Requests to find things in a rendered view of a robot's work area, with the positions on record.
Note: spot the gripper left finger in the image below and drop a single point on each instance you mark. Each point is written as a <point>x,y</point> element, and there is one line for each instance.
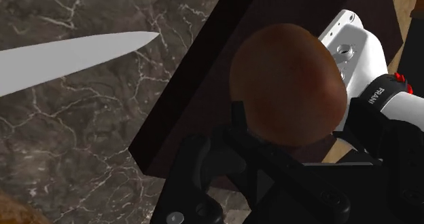
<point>261,170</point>

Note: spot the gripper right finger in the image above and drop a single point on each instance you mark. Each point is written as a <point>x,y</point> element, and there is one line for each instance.
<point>404,157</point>

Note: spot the brown round object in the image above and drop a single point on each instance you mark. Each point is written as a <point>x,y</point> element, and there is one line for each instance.
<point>285,84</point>

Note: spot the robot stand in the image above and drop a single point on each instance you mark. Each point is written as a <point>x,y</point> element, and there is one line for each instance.
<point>205,94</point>

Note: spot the grey knife blade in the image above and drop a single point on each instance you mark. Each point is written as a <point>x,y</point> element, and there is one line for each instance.
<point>66,58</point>

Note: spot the orange brown rounded object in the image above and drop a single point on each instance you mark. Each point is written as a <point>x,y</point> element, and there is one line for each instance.
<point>16,211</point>

